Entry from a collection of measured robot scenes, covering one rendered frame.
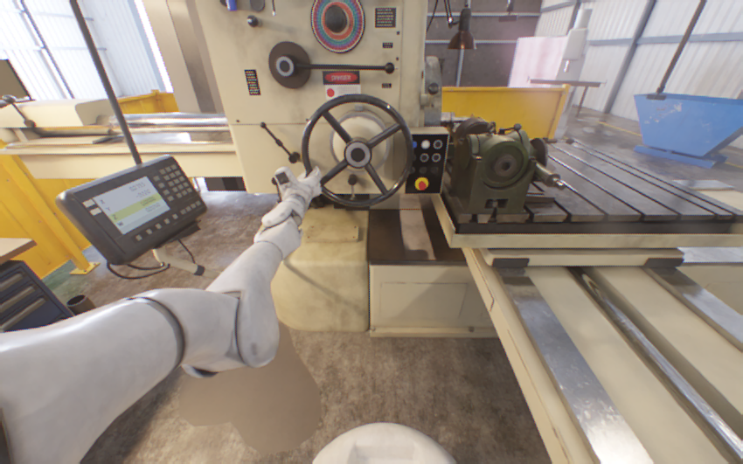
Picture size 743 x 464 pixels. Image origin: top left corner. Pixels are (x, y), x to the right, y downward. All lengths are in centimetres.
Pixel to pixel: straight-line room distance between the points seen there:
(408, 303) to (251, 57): 144
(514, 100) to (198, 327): 383
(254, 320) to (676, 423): 116
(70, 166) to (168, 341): 202
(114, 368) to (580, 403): 105
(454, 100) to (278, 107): 275
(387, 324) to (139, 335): 171
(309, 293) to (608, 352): 140
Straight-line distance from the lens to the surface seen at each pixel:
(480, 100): 378
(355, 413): 171
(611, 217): 154
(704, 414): 135
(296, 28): 116
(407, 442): 129
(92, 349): 24
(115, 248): 102
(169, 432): 197
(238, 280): 42
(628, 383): 126
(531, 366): 113
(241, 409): 186
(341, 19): 104
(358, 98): 90
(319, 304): 179
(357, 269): 156
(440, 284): 166
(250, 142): 128
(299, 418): 174
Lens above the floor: 157
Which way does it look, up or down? 33 degrees down
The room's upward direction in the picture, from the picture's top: 1 degrees counter-clockwise
